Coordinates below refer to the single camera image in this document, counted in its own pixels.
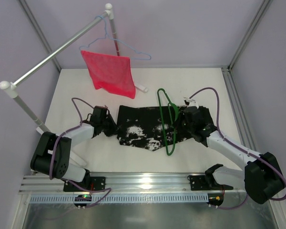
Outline purple cable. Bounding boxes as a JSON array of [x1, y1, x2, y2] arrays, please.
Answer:
[[189, 87, 286, 210], [49, 97, 112, 210]]

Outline silver white clothes rack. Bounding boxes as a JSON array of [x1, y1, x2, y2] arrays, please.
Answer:
[[0, 2, 149, 167]]

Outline red cloth towel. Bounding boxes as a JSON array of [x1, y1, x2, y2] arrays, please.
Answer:
[[81, 50, 136, 99]]

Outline black white tie-dye trousers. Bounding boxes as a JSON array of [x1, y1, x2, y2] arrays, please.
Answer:
[[117, 105, 217, 151]]

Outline blue wire hanger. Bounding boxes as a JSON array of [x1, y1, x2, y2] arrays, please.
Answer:
[[79, 15, 152, 61]]

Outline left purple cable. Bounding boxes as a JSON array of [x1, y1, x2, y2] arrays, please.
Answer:
[[49, 97, 112, 210]]

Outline aluminium front rail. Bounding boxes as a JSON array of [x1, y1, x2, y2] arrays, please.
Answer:
[[18, 173, 244, 194]]

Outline perforated cable duct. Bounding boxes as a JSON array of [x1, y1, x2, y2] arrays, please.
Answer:
[[29, 193, 209, 204]]

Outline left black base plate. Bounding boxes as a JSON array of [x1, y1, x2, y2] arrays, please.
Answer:
[[63, 177, 106, 192]]

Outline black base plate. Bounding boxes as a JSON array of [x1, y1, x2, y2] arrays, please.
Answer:
[[63, 177, 106, 192], [187, 175, 234, 191]]

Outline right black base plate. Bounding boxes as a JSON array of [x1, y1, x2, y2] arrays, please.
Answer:
[[187, 175, 234, 191]]

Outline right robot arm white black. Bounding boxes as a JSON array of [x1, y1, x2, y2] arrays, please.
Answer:
[[174, 106, 286, 204]]

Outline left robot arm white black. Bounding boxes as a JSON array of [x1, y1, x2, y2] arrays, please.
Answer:
[[30, 106, 118, 190]]

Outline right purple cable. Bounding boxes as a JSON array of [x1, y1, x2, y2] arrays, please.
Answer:
[[189, 87, 286, 210]]

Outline aluminium side rail frame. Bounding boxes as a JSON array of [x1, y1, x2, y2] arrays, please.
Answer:
[[221, 67, 259, 151]]

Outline green plastic hanger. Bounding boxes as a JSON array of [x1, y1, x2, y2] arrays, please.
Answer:
[[156, 88, 181, 156]]

